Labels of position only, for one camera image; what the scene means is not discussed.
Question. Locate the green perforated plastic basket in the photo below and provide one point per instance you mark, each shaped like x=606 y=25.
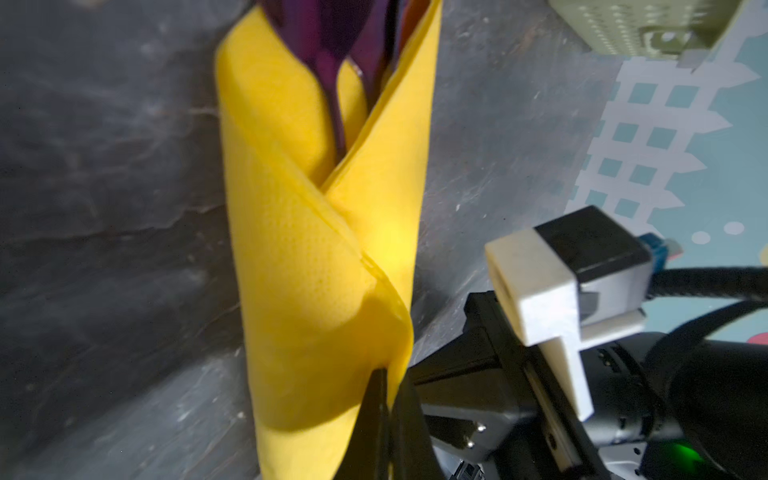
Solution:
x=656 y=29

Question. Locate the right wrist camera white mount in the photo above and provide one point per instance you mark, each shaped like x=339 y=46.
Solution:
x=574 y=283

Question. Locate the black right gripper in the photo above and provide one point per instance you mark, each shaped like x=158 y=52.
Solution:
x=495 y=403

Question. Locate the yellow paper napkin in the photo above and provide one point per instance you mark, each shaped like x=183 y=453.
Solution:
x=324 y=250

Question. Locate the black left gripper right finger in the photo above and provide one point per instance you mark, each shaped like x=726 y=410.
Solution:
x=412 y=453

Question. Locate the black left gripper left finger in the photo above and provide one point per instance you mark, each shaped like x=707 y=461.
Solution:
x=367 y=454

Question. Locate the purple metal spoon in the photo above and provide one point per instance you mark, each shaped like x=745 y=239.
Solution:
x=321 y=34

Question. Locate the purple metal fork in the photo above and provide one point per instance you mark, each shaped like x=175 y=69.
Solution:
x=373 y=49

